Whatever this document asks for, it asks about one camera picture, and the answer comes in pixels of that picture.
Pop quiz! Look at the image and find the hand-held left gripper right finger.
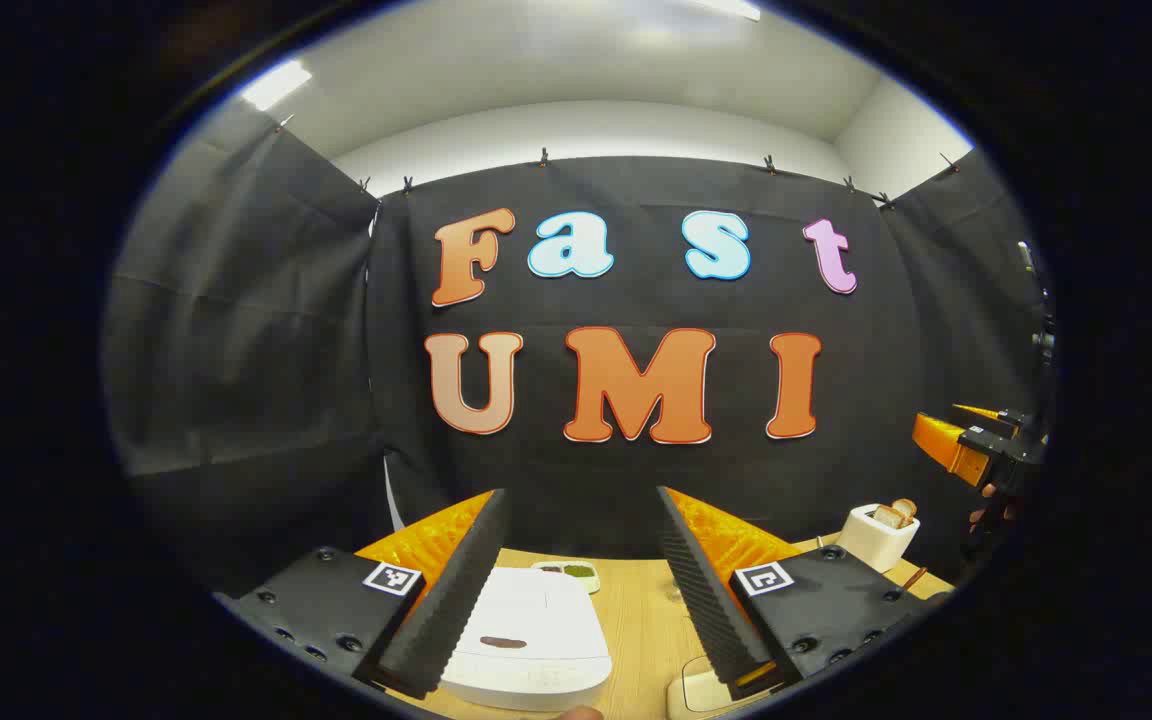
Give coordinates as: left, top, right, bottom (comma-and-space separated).
656, 486, 955, 699

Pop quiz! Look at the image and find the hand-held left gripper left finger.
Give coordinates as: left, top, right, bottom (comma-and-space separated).
214, 488, 512, 701

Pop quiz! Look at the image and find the white rice cooker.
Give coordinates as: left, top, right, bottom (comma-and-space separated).
441, 567, 613, 713

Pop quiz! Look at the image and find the small divided condiment dish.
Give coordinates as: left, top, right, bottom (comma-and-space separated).
533, 561, 601, 595

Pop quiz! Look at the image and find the white toaster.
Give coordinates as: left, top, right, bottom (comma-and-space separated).
836, 503, 922, 573

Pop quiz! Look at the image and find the black backdrop cloth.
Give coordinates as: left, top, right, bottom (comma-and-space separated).
104, 100, 1055, 601

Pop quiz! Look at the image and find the ceiling light panel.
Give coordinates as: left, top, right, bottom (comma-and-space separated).
241, 58, 314, 111

